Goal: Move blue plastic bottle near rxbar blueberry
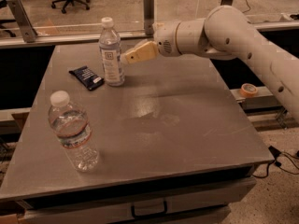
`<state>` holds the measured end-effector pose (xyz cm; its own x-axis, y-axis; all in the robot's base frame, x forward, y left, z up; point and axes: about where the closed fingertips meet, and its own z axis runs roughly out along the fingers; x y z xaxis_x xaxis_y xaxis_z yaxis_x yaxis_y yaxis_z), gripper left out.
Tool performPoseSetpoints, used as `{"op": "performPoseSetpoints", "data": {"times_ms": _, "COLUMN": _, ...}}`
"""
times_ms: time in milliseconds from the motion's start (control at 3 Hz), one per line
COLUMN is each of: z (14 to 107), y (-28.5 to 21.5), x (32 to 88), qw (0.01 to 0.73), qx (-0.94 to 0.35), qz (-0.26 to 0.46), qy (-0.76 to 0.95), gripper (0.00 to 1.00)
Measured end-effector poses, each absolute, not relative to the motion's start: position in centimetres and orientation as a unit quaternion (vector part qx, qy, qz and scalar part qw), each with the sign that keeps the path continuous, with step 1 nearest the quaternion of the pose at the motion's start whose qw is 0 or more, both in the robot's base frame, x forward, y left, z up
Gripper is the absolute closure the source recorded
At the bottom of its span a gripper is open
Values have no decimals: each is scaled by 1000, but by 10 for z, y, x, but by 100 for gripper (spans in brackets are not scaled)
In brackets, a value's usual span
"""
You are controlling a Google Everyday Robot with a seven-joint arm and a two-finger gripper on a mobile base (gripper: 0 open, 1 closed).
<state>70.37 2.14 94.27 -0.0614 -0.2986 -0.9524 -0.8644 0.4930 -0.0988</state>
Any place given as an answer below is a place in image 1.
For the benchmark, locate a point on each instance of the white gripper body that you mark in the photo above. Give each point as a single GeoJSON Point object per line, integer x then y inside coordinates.
{"type": "Point", "coordinates": [164, 37]}

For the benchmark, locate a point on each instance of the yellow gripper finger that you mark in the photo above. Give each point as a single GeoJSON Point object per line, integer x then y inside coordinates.
{"type": "Point", "coordinates": [141, 43]}
{"type": "Point", "coordinates": [146, 52]}

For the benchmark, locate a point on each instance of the blue label plastic bottle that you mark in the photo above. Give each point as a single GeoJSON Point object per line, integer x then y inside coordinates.
{"type": "Point", "coordinates": [110, 48]}

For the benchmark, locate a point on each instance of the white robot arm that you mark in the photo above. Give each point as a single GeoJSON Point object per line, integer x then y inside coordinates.
{"type": "Point", "coordinates": [225, 34]}

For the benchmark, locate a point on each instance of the dark blue rxbar wrapper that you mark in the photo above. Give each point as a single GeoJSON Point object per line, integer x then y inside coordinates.
{"type": "Point", "coordinates": [87, 78]}

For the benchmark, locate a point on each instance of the clear plastic water bottle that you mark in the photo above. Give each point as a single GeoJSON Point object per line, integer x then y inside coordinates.
{"type": "Point", "coordinates": [69, 121]}

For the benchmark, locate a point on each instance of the orange tape roll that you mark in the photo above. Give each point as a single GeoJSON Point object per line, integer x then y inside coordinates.
{"type": "Point", "coordinates": [248, 90]}

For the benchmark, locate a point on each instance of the grey table drawer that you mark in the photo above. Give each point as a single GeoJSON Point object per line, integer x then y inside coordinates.
{"type": "Point", "coordinates": [196, 204]}

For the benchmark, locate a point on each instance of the middle metal bracket post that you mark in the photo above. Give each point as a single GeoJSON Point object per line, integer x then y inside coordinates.
{"type": "Point", "coordinates": [148, 8]}

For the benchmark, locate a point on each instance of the metal rail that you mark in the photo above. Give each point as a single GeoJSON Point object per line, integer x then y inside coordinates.
{"type": "Point", "coordinates": [54, 40]}

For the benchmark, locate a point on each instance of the left metal bracket post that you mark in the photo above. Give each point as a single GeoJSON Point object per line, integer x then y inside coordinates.
{"type": "Point", "coordinates": [28, 32]}

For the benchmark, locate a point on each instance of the black drawer handle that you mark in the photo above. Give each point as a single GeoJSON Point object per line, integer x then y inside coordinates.
{"type": "Point", "coordinates": [149, 210]}

